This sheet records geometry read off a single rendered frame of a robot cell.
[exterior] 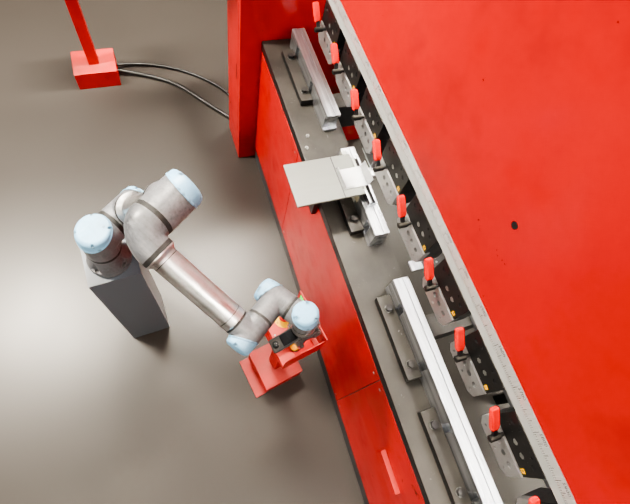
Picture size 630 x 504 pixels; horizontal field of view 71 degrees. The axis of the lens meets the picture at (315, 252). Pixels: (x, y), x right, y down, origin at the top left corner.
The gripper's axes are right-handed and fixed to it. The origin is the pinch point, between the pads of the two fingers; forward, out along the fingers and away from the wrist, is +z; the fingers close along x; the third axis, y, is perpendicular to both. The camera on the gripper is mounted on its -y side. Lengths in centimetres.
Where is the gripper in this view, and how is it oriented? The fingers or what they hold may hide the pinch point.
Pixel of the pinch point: (293, 340)
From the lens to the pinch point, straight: 154.2
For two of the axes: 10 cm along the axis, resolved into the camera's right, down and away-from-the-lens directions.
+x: -4.8, -8.3, 2.9
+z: -0.9, 3.7, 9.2
